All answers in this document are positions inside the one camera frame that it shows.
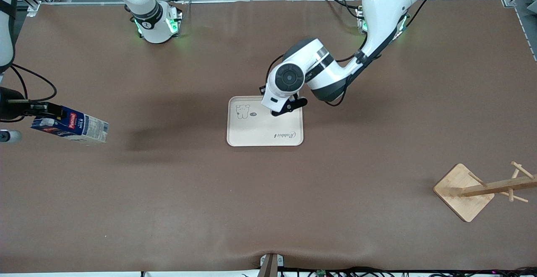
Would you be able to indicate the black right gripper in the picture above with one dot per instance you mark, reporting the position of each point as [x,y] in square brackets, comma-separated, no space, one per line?
[11,104]

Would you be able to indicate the blue Pascual milk carton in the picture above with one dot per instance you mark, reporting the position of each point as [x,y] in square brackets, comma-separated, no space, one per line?
[84,128]

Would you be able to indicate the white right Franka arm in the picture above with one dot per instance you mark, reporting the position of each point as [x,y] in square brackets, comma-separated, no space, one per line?
[157,33]

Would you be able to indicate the white tray with rabbit print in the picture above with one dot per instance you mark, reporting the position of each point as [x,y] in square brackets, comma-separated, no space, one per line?
[260,130]

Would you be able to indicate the wooden mug tree stand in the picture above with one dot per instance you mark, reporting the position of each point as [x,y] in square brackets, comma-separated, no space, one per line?
[461,201]

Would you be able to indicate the grey ribbed foam panel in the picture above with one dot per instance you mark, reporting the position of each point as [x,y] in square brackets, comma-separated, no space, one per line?
[529,16]

